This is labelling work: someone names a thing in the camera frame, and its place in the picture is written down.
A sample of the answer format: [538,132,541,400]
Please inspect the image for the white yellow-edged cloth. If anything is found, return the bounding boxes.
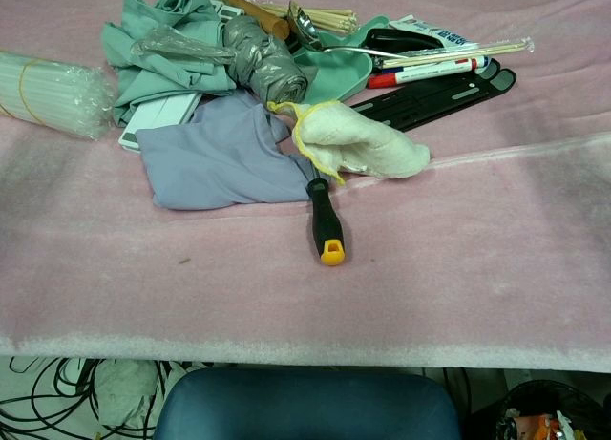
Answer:
[266,100,432,187]

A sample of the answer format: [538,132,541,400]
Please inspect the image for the black screwdriver with yellow cap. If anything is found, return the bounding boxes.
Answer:
[305,156,346,267]

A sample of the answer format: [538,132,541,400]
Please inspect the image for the pink foam sheet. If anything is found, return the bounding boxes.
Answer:
[0,0,611,373]

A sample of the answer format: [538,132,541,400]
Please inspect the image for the lavender cloth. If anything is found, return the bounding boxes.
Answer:
[135,89,331,211]

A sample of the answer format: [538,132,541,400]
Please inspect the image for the green plastic tray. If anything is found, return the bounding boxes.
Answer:
[291,14,390,105]

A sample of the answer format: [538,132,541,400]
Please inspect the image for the grey garbage bag roll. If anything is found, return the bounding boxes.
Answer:
[222,14,309,105]

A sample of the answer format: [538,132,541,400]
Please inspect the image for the black folding stand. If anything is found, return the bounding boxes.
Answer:
[348,58,517,133]

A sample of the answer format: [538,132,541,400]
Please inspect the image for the red capped white marker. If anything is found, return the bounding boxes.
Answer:
[366,67,474,90]

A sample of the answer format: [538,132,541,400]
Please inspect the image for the white plastic box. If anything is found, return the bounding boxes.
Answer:
[117,92,203,153]

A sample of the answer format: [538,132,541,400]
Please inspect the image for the steel ladle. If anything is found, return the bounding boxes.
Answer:
[286,0,411,59]

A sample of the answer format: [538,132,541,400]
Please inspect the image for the wooden chopsticks bundle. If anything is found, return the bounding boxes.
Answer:
[247,0,358,34]

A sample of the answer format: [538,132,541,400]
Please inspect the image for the blue chair back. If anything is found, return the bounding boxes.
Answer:
[153,367,463,440]

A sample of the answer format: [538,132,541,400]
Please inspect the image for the blue capped white marker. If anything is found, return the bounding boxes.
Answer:
[379,56,491,78]

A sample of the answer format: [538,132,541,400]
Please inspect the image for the black stapler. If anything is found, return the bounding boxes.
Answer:
[363,28,443,52]

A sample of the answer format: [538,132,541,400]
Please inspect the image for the teal green cloth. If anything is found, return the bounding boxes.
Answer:
[100,0,238,128]

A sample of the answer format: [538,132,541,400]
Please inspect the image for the wooden rolling pin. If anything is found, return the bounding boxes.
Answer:
[226,0,291,41]

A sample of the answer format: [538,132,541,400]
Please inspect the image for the clear plastic bag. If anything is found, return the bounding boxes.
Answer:
[130,25,238,64]

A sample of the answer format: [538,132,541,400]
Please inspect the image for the wrapped wooden chopsticks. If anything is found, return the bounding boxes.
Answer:
[381,37,534,70]

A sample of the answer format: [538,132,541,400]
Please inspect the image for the white printed packet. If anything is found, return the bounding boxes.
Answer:
[388,14,480,51]

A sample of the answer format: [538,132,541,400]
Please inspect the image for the bundle of white straws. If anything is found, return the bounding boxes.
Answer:
[0,51,116,140]

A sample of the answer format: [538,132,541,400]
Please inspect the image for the black waste bin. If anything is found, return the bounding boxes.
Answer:
[466,379,611,440]

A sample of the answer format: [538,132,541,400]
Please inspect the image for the black cables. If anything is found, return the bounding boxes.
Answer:
[0,356,169,440]

